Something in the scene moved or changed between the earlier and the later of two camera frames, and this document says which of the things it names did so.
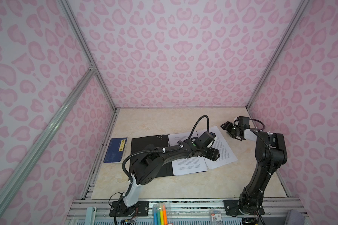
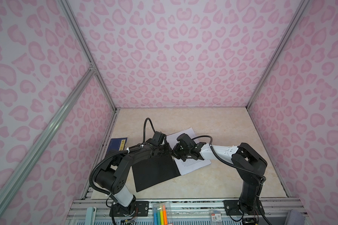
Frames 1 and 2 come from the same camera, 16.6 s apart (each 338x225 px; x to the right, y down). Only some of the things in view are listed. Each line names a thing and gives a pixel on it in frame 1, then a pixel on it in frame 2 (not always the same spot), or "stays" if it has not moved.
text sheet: (226, 155) → (190, 164)
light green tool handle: (90, 215) stays
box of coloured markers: (161, 213) stays
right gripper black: (227, 127) → (174, 152)
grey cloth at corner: (295, 217) stays
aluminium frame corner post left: (87, 50) stays
